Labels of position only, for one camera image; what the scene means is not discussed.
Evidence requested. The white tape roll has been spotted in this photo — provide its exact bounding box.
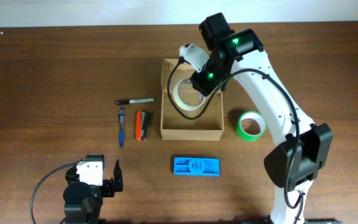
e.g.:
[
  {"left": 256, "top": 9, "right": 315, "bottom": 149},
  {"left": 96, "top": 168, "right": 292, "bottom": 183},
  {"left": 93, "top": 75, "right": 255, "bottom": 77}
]
[{"left": 173, "top": 79, "right": 206, "bottom": 111}]

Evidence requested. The blue ballpoint pen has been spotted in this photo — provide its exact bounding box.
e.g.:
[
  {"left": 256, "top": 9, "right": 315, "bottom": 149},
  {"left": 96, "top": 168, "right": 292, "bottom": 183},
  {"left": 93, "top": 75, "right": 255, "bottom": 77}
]
[{"left": 119, "top": 107, "right": 124, "bottom": 147}]

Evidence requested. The blue plastic block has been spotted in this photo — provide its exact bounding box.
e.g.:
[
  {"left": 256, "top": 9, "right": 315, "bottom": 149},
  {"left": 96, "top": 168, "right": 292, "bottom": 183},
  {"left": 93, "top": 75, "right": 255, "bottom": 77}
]
[{"left": 173, "top": 157, "right": 220, "bottom": 177}]

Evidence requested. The green tape roll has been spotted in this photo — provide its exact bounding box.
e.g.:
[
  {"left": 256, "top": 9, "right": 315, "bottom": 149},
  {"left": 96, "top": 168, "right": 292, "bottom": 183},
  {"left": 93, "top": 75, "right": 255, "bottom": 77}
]
[{"left": 236, "top": 111, "right": 267, "bottom": 142}]

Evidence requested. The orange black stapler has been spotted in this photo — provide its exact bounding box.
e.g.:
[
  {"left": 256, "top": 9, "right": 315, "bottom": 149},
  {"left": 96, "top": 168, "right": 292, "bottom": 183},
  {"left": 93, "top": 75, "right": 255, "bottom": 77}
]
[{"left": 135, "top": 110, "right": 149, "bottom": 141}]

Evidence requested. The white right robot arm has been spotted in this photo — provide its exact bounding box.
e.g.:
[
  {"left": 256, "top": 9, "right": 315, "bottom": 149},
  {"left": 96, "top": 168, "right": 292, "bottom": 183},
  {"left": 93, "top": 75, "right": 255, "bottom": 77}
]
[{"left": 190, "top": 13, "right": 333, "bottom": 223}]

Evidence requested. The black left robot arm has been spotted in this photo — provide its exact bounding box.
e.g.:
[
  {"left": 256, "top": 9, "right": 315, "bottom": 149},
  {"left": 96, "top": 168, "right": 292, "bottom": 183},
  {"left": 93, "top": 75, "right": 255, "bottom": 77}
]
[{"left": 63, "top": 157, "right": 124, "bottom": 224}]

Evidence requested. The brown cardboard box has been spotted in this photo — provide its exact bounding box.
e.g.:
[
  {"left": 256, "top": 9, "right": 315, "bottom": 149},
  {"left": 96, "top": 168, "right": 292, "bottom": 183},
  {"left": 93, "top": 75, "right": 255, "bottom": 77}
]
[{"left": 160, "top": 58, "right": 224, "bottom": 141}]

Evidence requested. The black sharpie marker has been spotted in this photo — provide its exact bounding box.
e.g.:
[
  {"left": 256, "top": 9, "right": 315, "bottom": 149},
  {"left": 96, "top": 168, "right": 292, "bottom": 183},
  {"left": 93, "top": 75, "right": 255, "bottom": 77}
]
[{"left": 115, "top": 98, "right": 155, "bottom": 105}]

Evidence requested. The black right camera cable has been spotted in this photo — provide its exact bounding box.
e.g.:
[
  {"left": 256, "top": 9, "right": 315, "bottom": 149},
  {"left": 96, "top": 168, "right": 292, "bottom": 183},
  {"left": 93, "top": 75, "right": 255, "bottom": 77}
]
[{"left": 167, "top": 57, "right": 306, "bottom": 210}]

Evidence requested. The black camera cable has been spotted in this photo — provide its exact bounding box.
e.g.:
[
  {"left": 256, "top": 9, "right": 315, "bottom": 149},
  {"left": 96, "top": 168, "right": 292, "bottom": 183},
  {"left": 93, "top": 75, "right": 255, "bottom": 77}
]
[
  {"left": 167, "top": 57, "right": 306, "bottom": 210},
  {"left": 30, "top": 162, "right": 79, "bottom": 224}
]

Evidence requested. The black left camera cable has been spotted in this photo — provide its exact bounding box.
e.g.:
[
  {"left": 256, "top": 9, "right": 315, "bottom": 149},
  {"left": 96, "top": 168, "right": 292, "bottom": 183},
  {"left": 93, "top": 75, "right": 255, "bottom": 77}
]
[{"left": 30, "top": 162, "right": 79, "bottom": 224}]

